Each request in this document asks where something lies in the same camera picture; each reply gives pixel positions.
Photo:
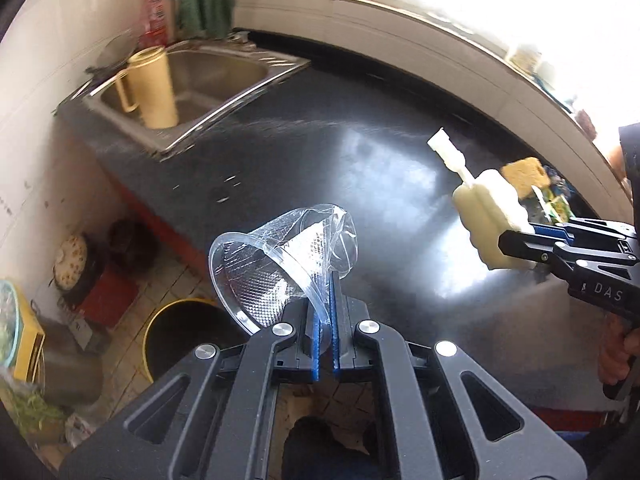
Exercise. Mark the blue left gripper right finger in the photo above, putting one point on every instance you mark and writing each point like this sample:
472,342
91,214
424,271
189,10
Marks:
336,321

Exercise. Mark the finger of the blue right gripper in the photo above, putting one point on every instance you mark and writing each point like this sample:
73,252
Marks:
555,232
526,246

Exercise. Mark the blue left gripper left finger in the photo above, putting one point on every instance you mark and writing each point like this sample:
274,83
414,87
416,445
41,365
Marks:
321,334

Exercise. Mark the cream plastic spray bottle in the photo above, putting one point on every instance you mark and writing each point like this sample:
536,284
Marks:
487,205

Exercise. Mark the crushed clear plastic cup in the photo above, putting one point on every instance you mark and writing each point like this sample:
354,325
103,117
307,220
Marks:
257,274

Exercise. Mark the yellow rimmed trash bin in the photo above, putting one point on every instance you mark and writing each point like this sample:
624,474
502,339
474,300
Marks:
179,327

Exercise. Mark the person's right hand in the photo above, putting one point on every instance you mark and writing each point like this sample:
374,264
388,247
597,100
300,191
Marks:
617,346

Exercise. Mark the yellow sponge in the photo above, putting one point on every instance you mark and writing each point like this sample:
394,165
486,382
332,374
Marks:
524,174

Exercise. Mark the red box on floor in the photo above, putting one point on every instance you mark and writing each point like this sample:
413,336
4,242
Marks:
110,298

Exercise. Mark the round patterned pot lid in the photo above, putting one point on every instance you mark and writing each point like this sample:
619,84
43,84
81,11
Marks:
70,261

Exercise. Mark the stainless steel sink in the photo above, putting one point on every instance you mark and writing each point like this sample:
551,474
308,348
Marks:
211,79

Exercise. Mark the yellow crate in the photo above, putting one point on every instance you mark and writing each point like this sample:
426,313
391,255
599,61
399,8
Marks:
29,347

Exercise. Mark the beige plastic pitcher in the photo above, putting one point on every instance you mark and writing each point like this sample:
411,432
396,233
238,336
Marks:
145,86

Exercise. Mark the green hanging towel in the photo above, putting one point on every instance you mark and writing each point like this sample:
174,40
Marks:
204,19

